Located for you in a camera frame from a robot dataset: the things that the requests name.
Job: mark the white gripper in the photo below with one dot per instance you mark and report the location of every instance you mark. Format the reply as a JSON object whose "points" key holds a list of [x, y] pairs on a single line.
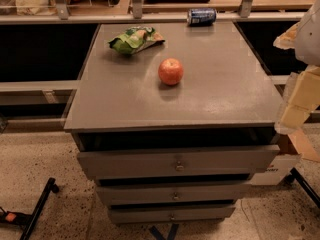
{"points": [[309, 39]]}

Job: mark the red apple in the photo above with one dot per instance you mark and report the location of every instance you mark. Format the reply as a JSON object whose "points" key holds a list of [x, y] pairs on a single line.
{"points": [[170, 71]]}

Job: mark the white cardboard box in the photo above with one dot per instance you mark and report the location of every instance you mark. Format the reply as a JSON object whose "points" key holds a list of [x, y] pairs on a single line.
{"points": [[293, 148]]}

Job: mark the black stand leg right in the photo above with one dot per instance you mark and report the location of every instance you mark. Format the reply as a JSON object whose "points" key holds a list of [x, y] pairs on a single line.
{"points": [[306, 187]]}

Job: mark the blue soda can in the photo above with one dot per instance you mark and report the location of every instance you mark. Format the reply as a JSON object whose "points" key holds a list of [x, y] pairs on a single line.
{"points": [[201, 16]]}

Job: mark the grey drawer cabinet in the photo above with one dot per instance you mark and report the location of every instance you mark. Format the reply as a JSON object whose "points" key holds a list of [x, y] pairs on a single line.
{"points": [[224, 99]]}

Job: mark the green snack bag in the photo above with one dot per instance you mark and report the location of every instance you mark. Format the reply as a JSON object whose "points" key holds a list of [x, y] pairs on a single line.
{"points": [[136, 39]]}

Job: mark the middle grey drawer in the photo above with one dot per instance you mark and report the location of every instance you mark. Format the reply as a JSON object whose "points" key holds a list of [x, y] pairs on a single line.
{"points": [[172, 193]]}

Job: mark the grey drawer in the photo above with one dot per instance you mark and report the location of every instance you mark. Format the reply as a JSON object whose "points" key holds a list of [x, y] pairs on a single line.
{"points": [[172, 193], [149, 163], [170, 214]]}

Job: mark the top grey drawer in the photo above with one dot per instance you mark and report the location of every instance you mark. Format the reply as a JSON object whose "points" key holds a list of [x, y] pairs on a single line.
{"points": [[149, 163]]}

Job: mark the bottom grey drawer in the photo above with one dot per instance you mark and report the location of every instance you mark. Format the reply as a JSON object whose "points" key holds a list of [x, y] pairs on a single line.
{"points": [[170, 214]]}

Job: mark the metal shelf rail frame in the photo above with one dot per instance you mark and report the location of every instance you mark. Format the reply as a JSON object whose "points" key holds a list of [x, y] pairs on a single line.
{"points": [[92, 11]]}

